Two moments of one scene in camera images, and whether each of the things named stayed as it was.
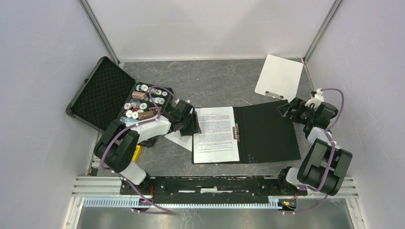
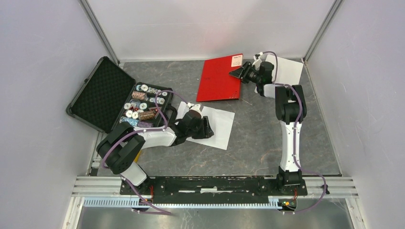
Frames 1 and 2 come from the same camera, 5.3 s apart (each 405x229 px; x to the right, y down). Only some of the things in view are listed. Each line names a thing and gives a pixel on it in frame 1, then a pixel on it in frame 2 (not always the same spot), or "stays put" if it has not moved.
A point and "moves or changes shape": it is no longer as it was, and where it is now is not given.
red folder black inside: (265, 133) → (216, 83)
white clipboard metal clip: (279, 78) stays put
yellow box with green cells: (137, 153) stays put
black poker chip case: (108, 95) stays put
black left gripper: (195, 128) → (207, 131)
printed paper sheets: (184, 141) moves or changes shape
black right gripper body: (303, 113) → (254, 76)
